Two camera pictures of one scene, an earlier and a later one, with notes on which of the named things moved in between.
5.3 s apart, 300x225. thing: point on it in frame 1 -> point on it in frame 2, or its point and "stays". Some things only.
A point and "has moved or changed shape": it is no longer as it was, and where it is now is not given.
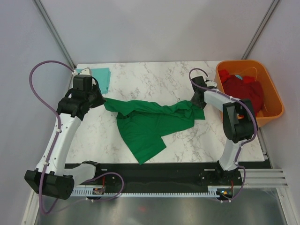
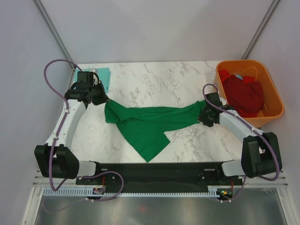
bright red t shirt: (224, 73) stays
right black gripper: (200, 105) -> (206, 122)
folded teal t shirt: (102, 75) stays
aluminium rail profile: (263, 178) stays
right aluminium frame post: (260, 29) stays
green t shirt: (142, 123) has moved or changed shape
